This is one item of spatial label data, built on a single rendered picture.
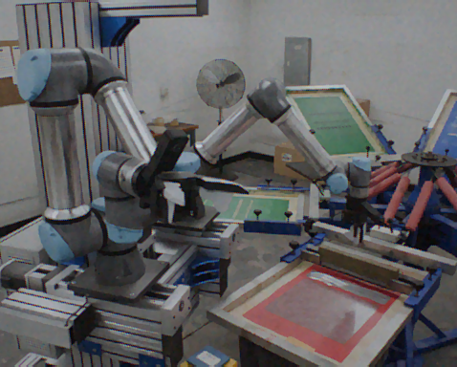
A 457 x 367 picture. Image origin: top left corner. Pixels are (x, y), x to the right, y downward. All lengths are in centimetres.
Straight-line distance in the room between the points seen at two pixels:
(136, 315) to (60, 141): 54
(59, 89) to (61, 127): 9
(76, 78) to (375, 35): 536
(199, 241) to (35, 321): 67
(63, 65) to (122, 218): 39
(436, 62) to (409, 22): 59
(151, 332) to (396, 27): 531
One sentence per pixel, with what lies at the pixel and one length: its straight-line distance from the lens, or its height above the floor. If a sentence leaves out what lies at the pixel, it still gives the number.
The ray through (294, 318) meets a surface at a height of 95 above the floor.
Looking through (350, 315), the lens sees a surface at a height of 95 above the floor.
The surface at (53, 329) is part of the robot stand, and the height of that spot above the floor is 116.
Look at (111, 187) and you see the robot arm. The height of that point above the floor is 163.
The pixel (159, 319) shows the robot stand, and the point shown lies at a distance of 133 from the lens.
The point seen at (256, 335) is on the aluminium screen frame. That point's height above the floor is 99.
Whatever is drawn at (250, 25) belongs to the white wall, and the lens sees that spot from 727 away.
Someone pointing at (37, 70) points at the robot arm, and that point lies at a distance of 110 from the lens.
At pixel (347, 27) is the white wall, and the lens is 640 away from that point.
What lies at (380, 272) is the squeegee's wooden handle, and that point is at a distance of 191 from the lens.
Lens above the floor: 192
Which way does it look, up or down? 19 degrees down
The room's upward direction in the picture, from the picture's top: straight up
